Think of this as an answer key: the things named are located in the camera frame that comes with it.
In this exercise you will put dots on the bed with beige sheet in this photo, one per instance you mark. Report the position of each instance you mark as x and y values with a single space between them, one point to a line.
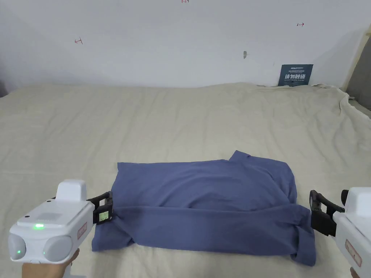
116 124

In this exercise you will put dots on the dark blue printed sign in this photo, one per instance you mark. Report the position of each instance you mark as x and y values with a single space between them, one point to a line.
295 75

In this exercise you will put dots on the blue shirt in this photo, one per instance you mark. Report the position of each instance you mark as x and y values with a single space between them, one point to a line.
203 208

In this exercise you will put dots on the grey padded headboard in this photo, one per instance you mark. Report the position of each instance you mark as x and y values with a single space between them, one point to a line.
361 78

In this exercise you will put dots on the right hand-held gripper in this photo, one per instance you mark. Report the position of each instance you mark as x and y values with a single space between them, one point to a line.
356 226

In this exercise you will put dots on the person's right hand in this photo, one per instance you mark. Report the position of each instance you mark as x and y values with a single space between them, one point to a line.
354 273

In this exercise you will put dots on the person's left hand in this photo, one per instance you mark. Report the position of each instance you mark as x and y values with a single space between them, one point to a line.
43 269

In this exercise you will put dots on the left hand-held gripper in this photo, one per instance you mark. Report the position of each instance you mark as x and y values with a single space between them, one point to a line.
55 223

